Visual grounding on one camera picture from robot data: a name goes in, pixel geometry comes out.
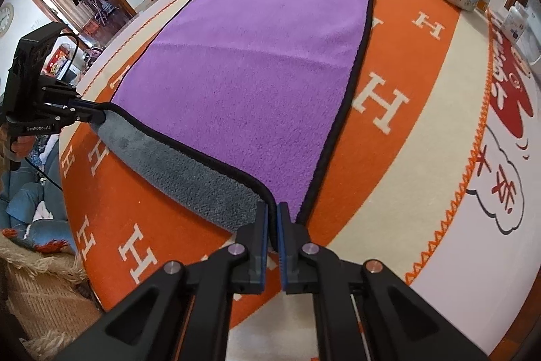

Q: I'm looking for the white medicine bottle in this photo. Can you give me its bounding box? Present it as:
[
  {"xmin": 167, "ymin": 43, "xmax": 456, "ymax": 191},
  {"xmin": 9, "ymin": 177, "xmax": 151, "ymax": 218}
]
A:
[{"xmin": 501, "ymin": 2, "xmax": 528, "ymax": 44}]

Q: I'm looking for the round wall clock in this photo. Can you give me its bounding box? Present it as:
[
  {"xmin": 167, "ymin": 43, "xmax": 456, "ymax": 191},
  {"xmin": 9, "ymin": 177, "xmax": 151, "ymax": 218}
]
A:
[{"xmin": 0, "ymin": 3, "xmax": 15, "ymax": 37}]

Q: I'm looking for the purple and grey towel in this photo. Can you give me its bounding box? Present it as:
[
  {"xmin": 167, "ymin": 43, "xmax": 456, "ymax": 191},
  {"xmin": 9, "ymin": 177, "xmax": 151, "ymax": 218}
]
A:
[{"xmin": 93, "ymin": 0, "xmax": 375, "ymax": 231}]

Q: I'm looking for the orange H-pattern table blanket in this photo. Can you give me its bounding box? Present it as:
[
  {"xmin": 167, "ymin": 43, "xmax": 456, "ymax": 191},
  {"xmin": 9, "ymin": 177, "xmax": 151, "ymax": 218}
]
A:
[{"xmin": 60, "ymin": 0, "xmax": 540, "ymax": 360}]

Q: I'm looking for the person's left hand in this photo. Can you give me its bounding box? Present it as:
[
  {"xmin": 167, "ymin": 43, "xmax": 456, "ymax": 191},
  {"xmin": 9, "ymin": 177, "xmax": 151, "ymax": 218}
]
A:
[{"xmin": 9, "ymin": 136, "xmax": 36, "ymax": 162}]

